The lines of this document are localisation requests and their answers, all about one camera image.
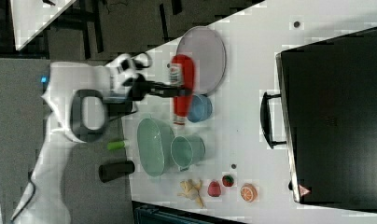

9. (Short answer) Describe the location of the round lilac plate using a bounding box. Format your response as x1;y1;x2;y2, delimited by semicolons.
176;26;227;94

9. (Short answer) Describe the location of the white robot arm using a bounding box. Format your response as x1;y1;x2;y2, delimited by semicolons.
10;53;195;224

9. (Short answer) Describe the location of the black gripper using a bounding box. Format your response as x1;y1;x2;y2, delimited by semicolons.
127;76;192;101

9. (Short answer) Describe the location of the red ketchup bottle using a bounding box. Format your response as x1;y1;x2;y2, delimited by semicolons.
169;54;196;125

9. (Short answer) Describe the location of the blue bowl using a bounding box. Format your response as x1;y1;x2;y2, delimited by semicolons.
188;94;213;123

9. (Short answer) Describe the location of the dark blue crate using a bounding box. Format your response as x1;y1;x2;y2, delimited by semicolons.
132;201;244;224

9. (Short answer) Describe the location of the white side table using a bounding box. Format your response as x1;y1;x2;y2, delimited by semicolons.
9;0;77;50

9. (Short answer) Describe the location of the green oval strainer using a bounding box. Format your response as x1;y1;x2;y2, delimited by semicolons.
136;118;175;177

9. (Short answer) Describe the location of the red toy strawberry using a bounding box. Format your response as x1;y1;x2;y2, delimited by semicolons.
207;181;221;197

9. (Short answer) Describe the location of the small red green fruit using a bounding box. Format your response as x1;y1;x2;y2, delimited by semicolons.
222;175;234;187

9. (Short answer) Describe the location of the orange slice toy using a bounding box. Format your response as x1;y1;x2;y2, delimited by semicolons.
240;184;258;203

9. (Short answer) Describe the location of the black cylindrical cup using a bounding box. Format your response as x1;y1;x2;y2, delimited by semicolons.
98;161;135;183

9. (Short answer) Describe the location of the black toaster oven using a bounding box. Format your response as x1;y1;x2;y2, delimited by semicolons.
275;27;377;213

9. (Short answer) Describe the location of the teal green cup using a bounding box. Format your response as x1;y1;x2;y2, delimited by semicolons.
171;135;205;171

